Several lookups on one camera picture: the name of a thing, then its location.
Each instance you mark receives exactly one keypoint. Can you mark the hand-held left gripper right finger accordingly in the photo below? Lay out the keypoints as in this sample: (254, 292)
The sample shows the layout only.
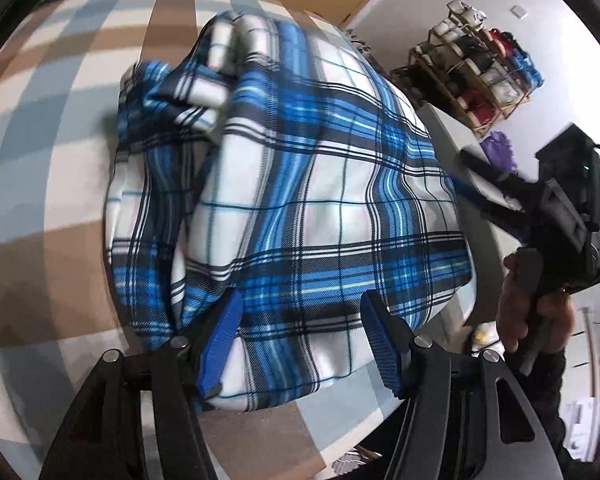
(387, 350)

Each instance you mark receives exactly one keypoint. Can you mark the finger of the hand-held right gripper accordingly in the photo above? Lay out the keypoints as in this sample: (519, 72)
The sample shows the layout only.
(505, 222)
(495, 175)

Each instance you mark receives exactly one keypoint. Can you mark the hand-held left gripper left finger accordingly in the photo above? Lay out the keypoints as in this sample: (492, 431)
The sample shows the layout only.
(220, 345)

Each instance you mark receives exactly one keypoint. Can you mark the blue white plaid shirt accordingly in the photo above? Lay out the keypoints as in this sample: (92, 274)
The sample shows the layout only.
(305, 210)

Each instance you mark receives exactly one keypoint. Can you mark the person's right forearm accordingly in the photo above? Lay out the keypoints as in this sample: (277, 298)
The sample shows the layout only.
(550, 390)

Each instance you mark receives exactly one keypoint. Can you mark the person's right hand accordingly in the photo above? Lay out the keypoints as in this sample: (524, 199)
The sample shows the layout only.
(510, 315)

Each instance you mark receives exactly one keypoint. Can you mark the purple bag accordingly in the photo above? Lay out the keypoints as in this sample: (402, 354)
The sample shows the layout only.
(500, 152)

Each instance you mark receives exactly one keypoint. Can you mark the wooden shoe rack with shoes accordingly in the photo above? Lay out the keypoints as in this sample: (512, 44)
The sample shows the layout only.
(485, 65)

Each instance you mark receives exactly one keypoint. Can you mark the checkered bed blanket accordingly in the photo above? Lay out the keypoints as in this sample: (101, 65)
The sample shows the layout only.
(55, 185)

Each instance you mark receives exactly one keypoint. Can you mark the white light switch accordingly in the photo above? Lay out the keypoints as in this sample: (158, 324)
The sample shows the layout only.
(519, 12)

